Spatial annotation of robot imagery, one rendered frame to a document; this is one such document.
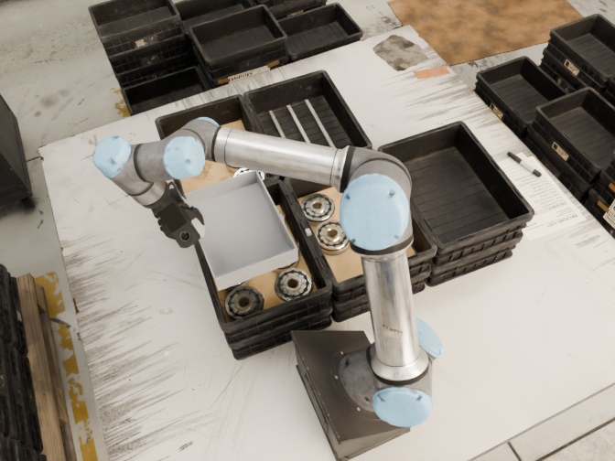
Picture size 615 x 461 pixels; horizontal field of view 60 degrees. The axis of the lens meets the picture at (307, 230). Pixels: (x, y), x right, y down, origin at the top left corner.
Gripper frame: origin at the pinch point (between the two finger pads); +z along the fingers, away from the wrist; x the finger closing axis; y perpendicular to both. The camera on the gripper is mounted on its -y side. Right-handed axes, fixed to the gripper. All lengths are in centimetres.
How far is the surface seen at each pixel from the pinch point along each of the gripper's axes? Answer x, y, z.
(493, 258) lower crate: -65, -25, 56
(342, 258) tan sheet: -26.5, -8.2, 34.2
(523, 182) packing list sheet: -92, -5, 67
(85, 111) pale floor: 48, 196, 98
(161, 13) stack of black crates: -21, 186, 67
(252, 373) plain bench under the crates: 12.0, -21.3, 36.7
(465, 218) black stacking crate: -63, -14, 45
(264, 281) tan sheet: -4.6, -3.9, 27.9
